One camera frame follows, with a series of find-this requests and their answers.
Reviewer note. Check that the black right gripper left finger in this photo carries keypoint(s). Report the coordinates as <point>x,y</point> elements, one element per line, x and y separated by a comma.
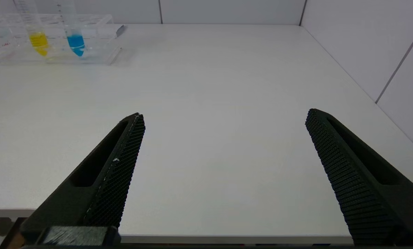
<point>99,193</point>

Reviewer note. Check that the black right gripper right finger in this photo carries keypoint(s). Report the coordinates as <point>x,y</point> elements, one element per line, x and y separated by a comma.
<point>365,193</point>

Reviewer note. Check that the clear acrylic test tube rack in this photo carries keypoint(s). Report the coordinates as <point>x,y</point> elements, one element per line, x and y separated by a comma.
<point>95,45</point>

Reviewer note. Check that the test tube with blue pigment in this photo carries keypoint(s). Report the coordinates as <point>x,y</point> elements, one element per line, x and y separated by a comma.
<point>76,43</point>

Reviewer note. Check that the test tube with yellow pigment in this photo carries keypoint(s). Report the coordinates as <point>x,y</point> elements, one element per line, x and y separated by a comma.
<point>39,41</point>

